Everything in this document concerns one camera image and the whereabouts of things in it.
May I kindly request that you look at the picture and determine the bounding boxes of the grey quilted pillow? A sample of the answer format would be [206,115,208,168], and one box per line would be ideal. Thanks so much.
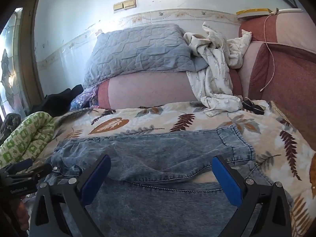
[83,24,208,88]

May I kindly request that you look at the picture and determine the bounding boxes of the leaf pattern fleece blanket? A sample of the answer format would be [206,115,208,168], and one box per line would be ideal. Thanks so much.
[34,100,315,236]

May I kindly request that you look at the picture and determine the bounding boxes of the blue denim pants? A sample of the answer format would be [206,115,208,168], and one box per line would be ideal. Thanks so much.
[44,126,274,236]

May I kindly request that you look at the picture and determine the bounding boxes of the white charging cable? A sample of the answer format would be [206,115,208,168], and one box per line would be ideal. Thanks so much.
[259,11,280,93]

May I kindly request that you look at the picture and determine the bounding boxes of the purple plastic bag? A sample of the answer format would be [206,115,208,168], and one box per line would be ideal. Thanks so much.
[70,86,99,111]

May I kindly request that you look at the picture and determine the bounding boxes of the yellow white book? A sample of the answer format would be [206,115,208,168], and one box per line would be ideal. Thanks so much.
[236,8,303,19]

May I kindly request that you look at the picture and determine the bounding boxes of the beige wall switch plate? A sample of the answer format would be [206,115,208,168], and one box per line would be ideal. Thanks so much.
[113,0,137,11]

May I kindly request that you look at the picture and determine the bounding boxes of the green white patterned quilt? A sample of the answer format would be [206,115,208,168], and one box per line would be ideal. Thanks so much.
[1,112,55,167]

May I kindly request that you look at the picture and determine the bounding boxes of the red pink headboard cushion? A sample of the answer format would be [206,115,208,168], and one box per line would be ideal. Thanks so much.
[238,12,315,149]

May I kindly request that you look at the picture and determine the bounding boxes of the white floral crumpled garment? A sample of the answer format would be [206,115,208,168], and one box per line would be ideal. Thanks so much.
[184,23,252,117]

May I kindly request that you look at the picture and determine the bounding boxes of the person left hand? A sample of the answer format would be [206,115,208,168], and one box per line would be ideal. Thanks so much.
[10,199,29,231]

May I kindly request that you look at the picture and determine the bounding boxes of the pink bolster cushion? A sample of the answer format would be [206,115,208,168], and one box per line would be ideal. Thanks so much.
[98,72,197,110]

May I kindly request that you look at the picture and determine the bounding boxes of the wooden door frame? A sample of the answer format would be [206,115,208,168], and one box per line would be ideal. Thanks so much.
[19,0,44,107]

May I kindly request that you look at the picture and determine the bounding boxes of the black clothing pile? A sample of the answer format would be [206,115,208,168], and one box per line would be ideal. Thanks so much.
[28,85,84,117]

